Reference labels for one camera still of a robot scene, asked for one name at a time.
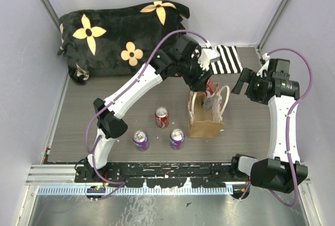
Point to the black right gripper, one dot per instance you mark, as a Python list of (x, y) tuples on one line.
[(249, 76)]

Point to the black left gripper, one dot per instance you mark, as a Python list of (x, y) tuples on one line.
[(196, 83)]

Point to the red coca-cola can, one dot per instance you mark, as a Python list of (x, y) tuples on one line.
[(162, 117), (210, 88)]

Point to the silver blue Red Bull can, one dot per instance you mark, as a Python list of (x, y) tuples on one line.
[(207, 102)]

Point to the brown canvas tote bag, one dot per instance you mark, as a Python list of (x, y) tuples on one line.
[(207, 123)]

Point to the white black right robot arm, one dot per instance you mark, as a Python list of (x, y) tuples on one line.
[(282, 160)]

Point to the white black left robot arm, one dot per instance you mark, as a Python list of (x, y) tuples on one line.
[(186, 59)]

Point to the black white striped cloth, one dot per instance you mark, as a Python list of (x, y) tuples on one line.
[(229, 61)]

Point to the purple Fanta can right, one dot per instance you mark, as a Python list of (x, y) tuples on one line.
[(177, 138)]

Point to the purple fanta can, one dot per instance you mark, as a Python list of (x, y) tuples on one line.
[(177, 138), (140, 139)]

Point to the black floral plush blanket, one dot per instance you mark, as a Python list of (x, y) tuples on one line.
[(113, 42)]

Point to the purple Fanta can left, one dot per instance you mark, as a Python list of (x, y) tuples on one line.
[(140, 139)]

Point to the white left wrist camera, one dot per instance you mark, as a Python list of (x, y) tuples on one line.
[(208, 56)]

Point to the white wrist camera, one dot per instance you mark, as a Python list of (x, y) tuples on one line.
[(208, 56), (265, 65)]

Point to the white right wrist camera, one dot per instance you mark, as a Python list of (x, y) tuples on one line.
[(265, 65)]

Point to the black mounting rail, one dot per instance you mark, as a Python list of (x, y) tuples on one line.
[(160, 174)]

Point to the white slotted cable duct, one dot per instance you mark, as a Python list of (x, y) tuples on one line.
[(87, 190)]

